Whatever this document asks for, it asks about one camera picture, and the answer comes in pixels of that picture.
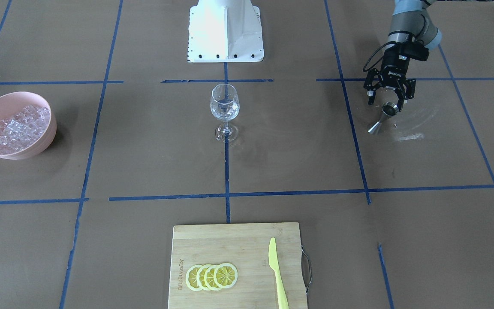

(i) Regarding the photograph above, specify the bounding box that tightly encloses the yellow plastic knife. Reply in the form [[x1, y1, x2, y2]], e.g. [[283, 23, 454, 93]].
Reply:
[[268, 237, 289, 309]]

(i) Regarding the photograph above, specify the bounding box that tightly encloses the clear wine glass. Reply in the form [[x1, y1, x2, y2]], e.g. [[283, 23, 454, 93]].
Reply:
[[210, 83, 240, 142]]

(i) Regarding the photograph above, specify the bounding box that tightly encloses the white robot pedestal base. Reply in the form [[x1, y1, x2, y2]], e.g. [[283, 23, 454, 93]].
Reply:
[[187, 0, 265, 63]]

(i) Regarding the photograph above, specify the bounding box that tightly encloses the pink bowl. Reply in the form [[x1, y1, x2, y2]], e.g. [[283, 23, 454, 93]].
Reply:
[[0, 91, 57, 160]]

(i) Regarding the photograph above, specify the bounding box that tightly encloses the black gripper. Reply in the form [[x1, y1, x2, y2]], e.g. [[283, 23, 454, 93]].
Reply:
[[363, 42, 416, 112]]

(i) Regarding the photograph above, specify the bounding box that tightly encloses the bamboo cutting board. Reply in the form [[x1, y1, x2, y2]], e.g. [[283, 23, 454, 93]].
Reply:
[[167, 222, 308, 309]]

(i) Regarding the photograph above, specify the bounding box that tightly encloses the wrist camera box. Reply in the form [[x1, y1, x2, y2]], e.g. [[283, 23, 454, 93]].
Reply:
[[401, 42, 429, 61]]

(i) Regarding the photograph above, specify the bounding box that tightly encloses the steel double jigger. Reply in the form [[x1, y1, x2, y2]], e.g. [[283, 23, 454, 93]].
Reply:
[[368, 102, 399, 134]]

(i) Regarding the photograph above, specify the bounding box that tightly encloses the clear ice cubes pile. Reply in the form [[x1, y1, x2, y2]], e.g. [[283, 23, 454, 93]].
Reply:
[[0, 104, 51, 155]]

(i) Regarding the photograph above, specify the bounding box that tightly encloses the lemon slice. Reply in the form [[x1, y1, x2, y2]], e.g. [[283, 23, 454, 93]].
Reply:
[[196, 264, 213, 290], [186, 264, 203, 291], [214, 263, 238, 289], [204, 265, 222, 291]]

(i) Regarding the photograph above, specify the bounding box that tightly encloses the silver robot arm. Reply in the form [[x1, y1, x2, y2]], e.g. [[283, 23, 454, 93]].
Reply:
[[363, 0, 443, 112]]

